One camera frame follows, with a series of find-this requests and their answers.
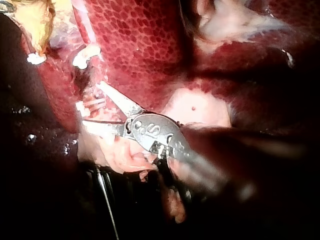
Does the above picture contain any dark red liver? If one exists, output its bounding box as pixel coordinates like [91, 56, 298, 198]
[19, 0, 320, 141]

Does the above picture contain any pale fatty tissue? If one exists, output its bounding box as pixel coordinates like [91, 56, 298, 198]
[161, 87, 233, 129]
[79, 124, 162, 176]
[162, 187, 188, 224]
[196, 0, 291, 45]

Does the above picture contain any thin tube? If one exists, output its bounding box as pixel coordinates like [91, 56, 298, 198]
[71, 0, 98, 47]

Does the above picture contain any right arm instrument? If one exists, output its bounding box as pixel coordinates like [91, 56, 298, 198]
[123, 113, 191, 161]

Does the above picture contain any white clip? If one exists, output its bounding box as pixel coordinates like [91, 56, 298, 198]
[75, 100, 88, 118]
[84, 97, 106, 108]
[26, 51, 48, 66]
[71, 44, 102, 70]

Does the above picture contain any thin steel wire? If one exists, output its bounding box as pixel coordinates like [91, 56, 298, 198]
[96, 171, 120, 240]

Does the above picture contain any left arm instrument jaw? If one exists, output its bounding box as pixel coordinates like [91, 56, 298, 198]
[0, 1, 17, 14]

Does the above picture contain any right arm instrument jaw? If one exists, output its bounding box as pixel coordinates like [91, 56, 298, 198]
[98, 81, 145, 119]
[81, 119, 126, 138]

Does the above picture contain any gallbladder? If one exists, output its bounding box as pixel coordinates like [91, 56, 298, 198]
[13, 0, 56, 55]

